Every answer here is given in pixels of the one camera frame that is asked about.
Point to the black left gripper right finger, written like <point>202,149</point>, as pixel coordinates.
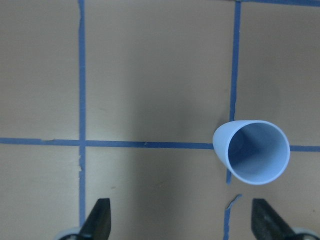
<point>267,224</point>

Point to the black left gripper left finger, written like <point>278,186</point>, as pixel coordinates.
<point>98,224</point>

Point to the blue plastic cup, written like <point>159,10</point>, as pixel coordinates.
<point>256,152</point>

